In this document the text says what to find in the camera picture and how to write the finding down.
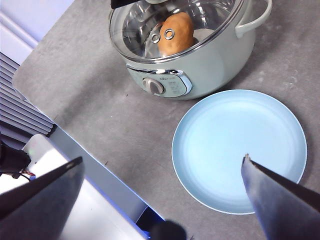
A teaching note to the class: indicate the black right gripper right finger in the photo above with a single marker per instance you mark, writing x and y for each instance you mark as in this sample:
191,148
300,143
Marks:
287,210

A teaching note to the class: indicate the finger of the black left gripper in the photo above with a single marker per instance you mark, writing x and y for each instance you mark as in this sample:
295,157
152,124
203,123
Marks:
120,3

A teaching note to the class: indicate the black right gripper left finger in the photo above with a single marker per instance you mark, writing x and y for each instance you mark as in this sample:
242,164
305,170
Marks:
42,210

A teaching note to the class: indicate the glass lid with green knob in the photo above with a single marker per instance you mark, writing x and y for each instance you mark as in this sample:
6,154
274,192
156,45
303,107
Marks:
132,27

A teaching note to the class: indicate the brown potato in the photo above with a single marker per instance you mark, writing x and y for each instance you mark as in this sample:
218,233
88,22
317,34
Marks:
181,32

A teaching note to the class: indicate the blue round plate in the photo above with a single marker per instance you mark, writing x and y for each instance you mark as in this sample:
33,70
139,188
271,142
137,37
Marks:
225,140

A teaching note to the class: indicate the pale green electric steamer pot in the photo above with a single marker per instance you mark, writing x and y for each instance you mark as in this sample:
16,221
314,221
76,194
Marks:
215,72

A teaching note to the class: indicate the grey ribbed panel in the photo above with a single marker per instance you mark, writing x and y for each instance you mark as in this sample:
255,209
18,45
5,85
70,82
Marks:
20,107

